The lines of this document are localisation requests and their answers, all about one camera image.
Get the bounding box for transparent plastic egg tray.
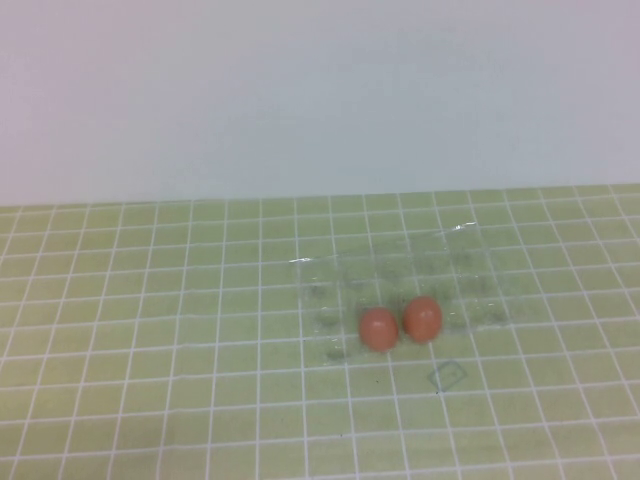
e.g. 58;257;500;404
288;219;514;364

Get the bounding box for brown egg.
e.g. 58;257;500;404
358;305;400;352
402;295;444;344

